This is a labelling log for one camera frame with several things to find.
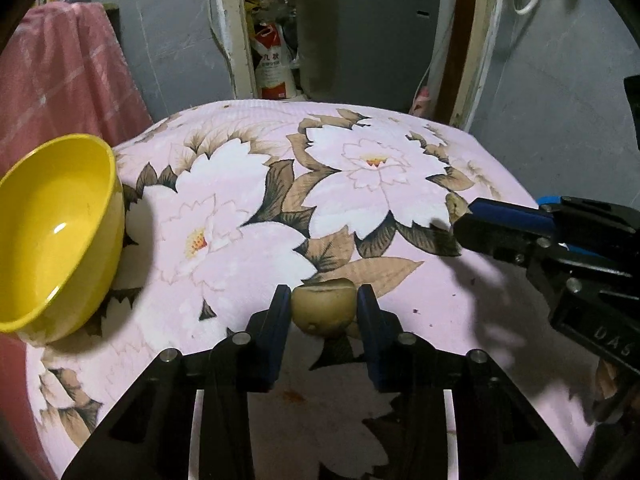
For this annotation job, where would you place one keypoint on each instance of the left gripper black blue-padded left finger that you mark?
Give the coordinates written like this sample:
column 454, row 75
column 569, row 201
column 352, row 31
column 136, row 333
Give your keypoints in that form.
column 269, row 331

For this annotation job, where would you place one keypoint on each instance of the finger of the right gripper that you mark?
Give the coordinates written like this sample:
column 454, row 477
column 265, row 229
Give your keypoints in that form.
column 509, row 233

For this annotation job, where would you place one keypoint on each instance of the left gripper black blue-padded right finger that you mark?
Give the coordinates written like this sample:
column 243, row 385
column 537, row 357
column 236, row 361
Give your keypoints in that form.
column 378, row 332

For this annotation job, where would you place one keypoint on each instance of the blue trash bin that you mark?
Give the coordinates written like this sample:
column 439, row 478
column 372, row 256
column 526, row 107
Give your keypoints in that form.
column 550, row 203

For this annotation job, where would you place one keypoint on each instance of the person's right hand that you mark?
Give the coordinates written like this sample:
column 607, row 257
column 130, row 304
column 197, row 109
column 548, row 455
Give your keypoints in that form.
column 605, row 380

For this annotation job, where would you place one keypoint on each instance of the pink floral tablecloth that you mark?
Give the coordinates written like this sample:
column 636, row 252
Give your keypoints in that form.
column 228, row 200

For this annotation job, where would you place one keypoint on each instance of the yellow plastic bowl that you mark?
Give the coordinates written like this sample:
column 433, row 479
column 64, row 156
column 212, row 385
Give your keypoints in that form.
column 62, row 226

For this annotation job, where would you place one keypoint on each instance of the dark grey refrigerator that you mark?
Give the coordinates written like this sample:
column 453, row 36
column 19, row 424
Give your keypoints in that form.
column 365, row 52

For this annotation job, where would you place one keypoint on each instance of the pink checked towel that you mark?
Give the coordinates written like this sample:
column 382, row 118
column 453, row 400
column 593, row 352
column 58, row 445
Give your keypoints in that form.
column 63, row 71

